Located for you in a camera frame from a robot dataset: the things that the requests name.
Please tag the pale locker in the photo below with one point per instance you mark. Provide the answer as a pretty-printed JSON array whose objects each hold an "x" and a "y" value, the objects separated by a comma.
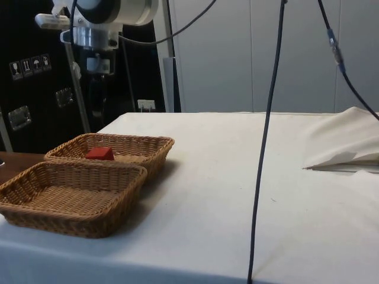
[
  {"x": 213, "y": 65},
  {"x": 367, "y": 44},
  {"x": 302, "y": 74}
]

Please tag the wicker basket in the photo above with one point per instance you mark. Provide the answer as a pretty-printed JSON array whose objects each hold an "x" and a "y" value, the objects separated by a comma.
[
  {"x": 68, "y": 201},
  {"x": 154, "y": 148}
]

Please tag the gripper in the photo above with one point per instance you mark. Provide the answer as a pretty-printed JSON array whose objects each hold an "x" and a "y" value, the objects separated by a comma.
[{"x": 99, "y": 65}]

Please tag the red cube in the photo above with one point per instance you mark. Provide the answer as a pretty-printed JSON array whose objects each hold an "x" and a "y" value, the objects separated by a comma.
[{"x": 99, "y": 154}]

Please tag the black cabinet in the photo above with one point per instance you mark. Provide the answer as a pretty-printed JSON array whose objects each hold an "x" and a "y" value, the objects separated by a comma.
[{"x": 35, "y": 97}]

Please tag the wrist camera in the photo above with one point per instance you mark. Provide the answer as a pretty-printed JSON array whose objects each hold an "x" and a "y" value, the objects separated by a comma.
[{"x": 51, "y": 21}]

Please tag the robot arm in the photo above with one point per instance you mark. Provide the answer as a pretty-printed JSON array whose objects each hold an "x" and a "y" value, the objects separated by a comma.
[{"x": 130, "y": 12}]

